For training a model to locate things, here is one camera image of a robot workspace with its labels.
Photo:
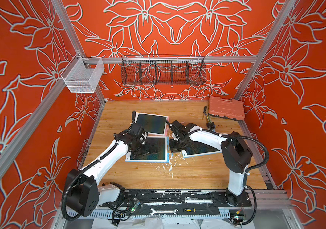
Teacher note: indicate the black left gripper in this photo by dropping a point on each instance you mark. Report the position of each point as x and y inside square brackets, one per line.
[153, 147]

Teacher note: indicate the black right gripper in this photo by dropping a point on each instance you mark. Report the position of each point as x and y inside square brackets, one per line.
[176, 140]

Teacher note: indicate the blue tablet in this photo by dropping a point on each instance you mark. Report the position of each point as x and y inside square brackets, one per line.
[158, 147]
[194, 148]

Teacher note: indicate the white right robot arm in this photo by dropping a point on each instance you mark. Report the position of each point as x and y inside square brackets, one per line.
[236, 153]

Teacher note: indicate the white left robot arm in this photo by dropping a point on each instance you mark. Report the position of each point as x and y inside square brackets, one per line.
[81, 194]

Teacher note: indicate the silver combination wrench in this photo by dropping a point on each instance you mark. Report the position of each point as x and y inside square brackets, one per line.
[153, 211]

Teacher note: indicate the red plastic tool case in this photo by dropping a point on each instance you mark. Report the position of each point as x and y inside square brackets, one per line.
[226, 108]

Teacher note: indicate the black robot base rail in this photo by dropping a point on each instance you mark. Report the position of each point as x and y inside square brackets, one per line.
[217, 197]

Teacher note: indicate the yellow handled screwdriver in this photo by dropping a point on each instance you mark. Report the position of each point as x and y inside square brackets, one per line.
[193, 210]

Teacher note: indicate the black wire wall basket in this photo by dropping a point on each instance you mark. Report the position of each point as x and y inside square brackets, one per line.
[163, 69]

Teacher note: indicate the clear plastic wall bin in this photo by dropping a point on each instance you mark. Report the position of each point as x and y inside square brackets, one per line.
[83, 75]

